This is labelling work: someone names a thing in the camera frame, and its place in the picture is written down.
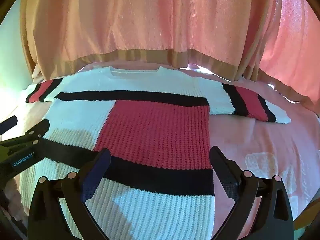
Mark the white red black knit sweater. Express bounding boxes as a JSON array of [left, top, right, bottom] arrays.
[[20, 67, 291, 239]]

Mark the folded pink cloth by curtain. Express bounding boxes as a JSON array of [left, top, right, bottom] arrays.
[[31, 64, 46, 84]]

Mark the pink bow-pattern blanket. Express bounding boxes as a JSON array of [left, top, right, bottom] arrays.
[[1, 66, 319, 233]]

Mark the pink curtain with tan hem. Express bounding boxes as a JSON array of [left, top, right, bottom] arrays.
[[20, 0, 319, 113]]

